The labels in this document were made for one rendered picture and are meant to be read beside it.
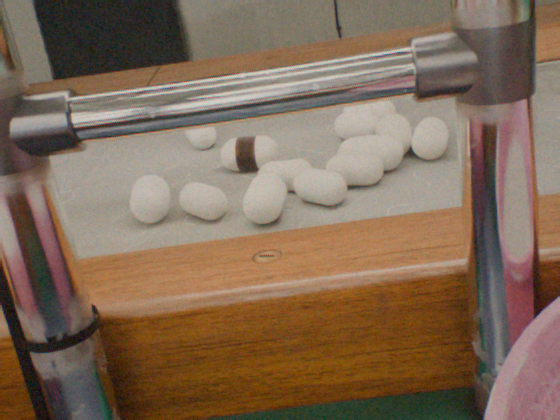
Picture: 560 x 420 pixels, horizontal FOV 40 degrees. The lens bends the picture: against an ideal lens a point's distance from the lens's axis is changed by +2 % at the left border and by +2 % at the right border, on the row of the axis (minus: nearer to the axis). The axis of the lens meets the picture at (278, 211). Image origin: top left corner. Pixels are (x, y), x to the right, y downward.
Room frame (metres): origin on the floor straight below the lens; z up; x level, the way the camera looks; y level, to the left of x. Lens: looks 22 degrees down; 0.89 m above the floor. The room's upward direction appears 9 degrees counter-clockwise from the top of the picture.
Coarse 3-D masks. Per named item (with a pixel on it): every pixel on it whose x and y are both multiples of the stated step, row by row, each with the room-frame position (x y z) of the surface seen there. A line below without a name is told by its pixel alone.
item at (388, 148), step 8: (360, 136) 0.42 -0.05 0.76; (368, 136) 0.41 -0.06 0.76; (376, 136) 0.41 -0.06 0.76; (384, 136) 0.41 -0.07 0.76; (392, 136) 0.41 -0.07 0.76; (344, 144) 0.41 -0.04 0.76; (352, 144) 0.41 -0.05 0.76; (360, 144) 0.41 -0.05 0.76; (368, 144) 0.41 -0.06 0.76; (376, 144) 0.40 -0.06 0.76; (384, 144) 0.40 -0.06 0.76; (392, 144) 0.40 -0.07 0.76; (400, 144) 0.41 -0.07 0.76; (344, 152) 0.41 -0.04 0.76; (352, 152) 0.41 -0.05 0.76; (360, 152) 0.40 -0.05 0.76; (368, 152) 0.40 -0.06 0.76; (376, 152) 0.40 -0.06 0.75; (384, 152) 0.40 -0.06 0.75; (392, 152) 0.40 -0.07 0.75; (400, 152) 0.40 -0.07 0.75; (384, 160) 0.40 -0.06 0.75; (392, 160) 0.40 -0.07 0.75; (400, 160) 0.40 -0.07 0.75; (384, 168) 0.40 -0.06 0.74; (392, 168) 0.40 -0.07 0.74
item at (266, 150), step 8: (264, 136) 0.45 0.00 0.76; (232, 144) 0.45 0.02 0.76; (256, 144) 0.44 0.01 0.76; (264, 144) 0.44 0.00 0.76; (272, 144) 0.44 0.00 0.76; (224, 152) 0.45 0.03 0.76; (232, 152) 0.44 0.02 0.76; (256, 152) 0.44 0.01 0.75; (264, 152) 0.44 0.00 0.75; (272, 152) 0.44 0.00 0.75; (224, 160) 0.45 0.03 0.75; (232, 160) 0.44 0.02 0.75; (256, 160) 0.44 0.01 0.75; (264, 160) 0.44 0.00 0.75; (272, 160) 0.44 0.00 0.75; (232, 168) 0.45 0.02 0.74
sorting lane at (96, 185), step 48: (96, 144) 0.57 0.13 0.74; (144, 144) 0.55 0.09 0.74; (192, 144) 0.53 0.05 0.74; (288, 144) 0.49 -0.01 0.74; (336, 144) 0.47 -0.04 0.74; (96, 192) 0.45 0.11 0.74; (240, 192) 0.41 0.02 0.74; (288, 192) 0.40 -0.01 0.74; (384, 192) 0.38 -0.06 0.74; (432, 192) 0.37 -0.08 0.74; (96, 240) 0.38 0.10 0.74; (144, 240) 0.37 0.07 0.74; (192, 240) 0.36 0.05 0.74
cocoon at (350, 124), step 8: (352, 112) 0.48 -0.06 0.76; (360, 112) 0.48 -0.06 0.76; (368, 112) 0.47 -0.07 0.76; (336, 120) 0.48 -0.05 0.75; (344, 120) 0.47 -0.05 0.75; (352, 120) 0.47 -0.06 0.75; (360, 120) 0.47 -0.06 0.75; (368, 120) 0.47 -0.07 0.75; (376, 120) 0.47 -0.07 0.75; (336, 128) 0.48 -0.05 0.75; (344, 128) 0.47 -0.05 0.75; (352, 128) 0.47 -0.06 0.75; (360, 128) 0.47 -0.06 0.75; (368, 128) 0.46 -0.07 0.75; (344, 136) 0.47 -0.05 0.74; (352, 136) 0.47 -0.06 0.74
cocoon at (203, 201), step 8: (192, 184) 0.39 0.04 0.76; (200, 184) 0.39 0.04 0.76; (184, 192) 0.39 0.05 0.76; (192, 192) 0.38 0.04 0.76; (200, 192) 0.38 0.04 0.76; (208, 192) 0.38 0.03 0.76; (216, 192) 0.38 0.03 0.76; (184, 200) 0.38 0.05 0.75; (192, 200) 0.38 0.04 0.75; (200, 200) 0.37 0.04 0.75; (208, 200) 0.37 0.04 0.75; (216, 200) 0.37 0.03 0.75; (224, 200) 0.38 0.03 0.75; (184, 208) 0.39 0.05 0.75; (192, 208) 0.38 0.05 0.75; (200, 208) 0.37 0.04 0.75; (208, 208) 0.37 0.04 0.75; (216, 208) 0.37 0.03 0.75; (224, 208) 0.37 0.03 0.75; (200, 216) 0.38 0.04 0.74; (208, 216) 0.37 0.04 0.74; (216, 216) 0.37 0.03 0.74
